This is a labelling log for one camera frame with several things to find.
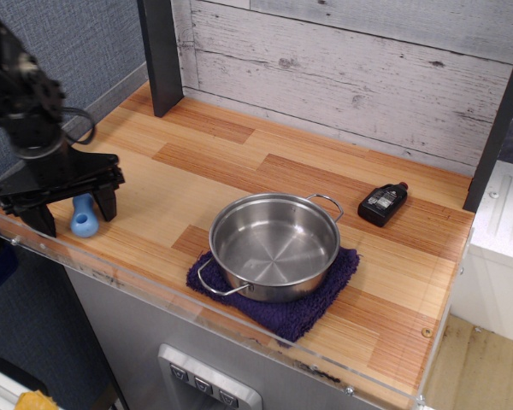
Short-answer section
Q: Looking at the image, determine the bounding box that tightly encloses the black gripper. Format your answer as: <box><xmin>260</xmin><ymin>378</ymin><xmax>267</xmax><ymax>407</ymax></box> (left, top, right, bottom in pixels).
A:
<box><xmin>0</xmin><ymin>143</ymin><xmax>125</xmax><ymax>237</ymax></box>

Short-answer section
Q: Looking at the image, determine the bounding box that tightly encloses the blue grey ice cream scoop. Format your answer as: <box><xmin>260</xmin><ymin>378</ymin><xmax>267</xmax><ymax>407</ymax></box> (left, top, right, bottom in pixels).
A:
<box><xmin>70</xmin><ymin>193</ymin><xmax>99</xmax><ymax>238</ymax></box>

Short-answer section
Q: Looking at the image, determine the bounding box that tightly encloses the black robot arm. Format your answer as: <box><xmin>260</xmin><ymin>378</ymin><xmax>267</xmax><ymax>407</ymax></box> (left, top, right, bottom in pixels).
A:
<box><xmin>0</xmin><ymin>21</ymin><xmax>125</xmax><ymax>236</ymax></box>

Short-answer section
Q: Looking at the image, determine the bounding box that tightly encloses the stainless steel pot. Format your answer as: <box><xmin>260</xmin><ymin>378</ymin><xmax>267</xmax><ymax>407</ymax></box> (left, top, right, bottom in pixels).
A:
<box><xmin>197</xmin><ymin>192</ymin><xmax>340</xmax><ymax>303</ymax></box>

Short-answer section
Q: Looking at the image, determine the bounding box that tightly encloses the clear acrylic guard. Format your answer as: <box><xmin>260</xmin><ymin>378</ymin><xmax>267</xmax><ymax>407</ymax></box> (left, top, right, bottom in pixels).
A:
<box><xmin>0</xmin><ymin>214</ymin><xmax>459</xmax><ymax>409</ymax></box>

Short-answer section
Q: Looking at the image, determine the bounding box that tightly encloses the yellow object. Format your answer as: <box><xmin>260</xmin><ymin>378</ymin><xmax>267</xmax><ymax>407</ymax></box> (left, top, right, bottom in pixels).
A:
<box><xmin>14</xmin><ymin>390</ymin><xmax>59</xmax><ymax>410</ymax></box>

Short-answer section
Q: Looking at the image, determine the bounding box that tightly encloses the silver dispenser panel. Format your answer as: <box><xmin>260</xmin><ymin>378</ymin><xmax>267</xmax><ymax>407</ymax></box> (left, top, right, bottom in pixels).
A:
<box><xmin>157</xmin><ymin>343</ymin><xmax>263</xmax><ymax>409</ymax></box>

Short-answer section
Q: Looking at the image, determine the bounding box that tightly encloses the purple towel cloth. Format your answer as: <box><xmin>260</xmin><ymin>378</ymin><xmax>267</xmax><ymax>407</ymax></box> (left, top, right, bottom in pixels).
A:
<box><xmin>186</xmin><ymin>248</ymin><xmax>360</xmax><ymax>343</ymax></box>

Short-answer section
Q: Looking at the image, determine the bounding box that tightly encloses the small black bottle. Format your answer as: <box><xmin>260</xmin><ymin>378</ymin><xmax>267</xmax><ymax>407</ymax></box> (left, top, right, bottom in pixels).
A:
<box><xmin>357</xmin><ymin>182</ymin><xmax>409</xmax><ymax>227</ymax></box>

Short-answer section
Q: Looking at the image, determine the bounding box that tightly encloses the white side cabinet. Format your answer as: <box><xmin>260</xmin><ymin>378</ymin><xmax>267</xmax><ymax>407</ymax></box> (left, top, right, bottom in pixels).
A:
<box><xmin>451</xmin><ymin>161</ymin><xmax>513</xmax><ymax>340</ymax></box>

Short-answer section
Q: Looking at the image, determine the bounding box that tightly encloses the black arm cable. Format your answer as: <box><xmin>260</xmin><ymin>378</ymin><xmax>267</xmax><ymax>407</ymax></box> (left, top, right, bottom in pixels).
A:
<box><xmin>59</xmin><ymin>106</ymin><xmax>98</xmax><ymax>146</ymax></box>

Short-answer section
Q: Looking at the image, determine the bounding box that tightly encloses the dark grey left post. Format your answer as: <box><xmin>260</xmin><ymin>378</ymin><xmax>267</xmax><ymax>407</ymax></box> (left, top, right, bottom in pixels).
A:
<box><xmin>137</xmin><ymin>0</ymin><xmax>184</xmax><ymax>117</ymax></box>

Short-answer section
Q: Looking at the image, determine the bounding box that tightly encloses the dark grey post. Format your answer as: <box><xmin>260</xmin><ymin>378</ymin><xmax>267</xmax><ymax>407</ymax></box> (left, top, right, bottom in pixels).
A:
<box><xmin>463</xmin><ymin>68</ymin><xmax>513</xmax><ymax>213</ymax></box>
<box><xmin>137</xmin><ymin>0</ymin><xmax>184</xmax><ymax>117</ymax></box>

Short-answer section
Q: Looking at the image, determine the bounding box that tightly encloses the dark grey right post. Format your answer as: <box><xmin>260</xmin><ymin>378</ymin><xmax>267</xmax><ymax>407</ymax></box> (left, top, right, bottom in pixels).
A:
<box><xmin>463</xmin><ymin>68</ymin><xmax>513</xmax><ymax>213</ymax></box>

